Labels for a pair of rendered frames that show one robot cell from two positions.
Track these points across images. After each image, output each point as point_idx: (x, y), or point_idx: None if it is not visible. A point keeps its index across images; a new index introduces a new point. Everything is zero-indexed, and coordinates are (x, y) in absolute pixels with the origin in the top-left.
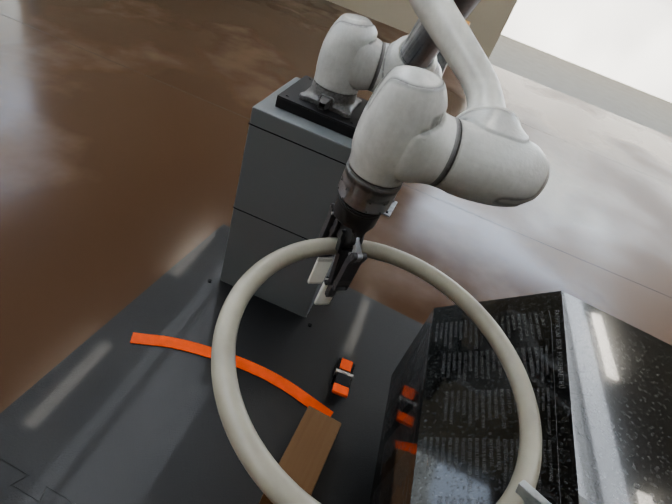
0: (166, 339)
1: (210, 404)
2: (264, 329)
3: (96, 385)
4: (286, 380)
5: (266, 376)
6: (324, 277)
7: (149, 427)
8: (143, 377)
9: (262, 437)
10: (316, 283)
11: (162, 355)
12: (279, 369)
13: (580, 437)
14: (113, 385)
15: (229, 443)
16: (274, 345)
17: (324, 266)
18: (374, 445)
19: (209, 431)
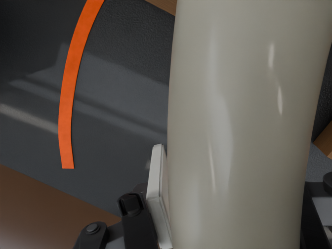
0: (62, 140)
1: (124, 91)
2: (19, 40)
3: (120, 182)
4: (83, 11)
5: (83, 35)
6: (163, 155)
7: (152, 138)
8: (106, 150)
9: (153, 36)
10: (167, 159)
11: (80, 140)
12: (70, 20)
13: None
14: (118, 171)
15: (161, 69)
16: (38, 26)
17: (167, 197)
18: None
19: (151, 88)
